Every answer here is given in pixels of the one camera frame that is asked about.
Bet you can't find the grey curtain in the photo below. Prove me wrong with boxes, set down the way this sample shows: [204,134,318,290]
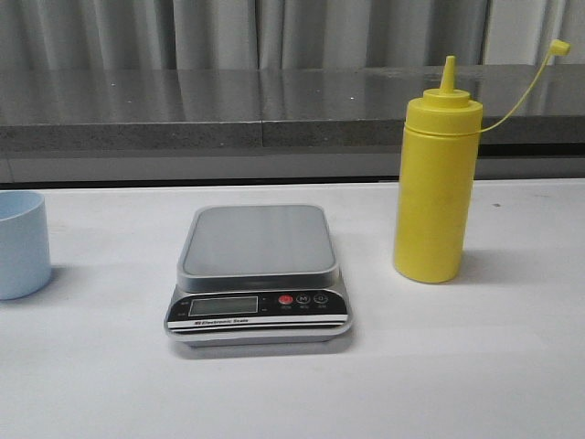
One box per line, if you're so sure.
[1,1,584,70]

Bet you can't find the silver electronic kitchen scale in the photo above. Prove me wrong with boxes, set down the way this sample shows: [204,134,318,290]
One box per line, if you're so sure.
[165,204,353,348]

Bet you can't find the yellow squeeze bottle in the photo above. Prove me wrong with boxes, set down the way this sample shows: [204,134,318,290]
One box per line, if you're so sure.
[392,39,571,285]

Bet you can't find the grey granite counter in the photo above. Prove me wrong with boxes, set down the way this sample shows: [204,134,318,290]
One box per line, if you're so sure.
[1,65,584,187]

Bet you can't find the light blue plastic cup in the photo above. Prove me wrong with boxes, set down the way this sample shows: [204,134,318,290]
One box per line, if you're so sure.
[1,190,51,300]

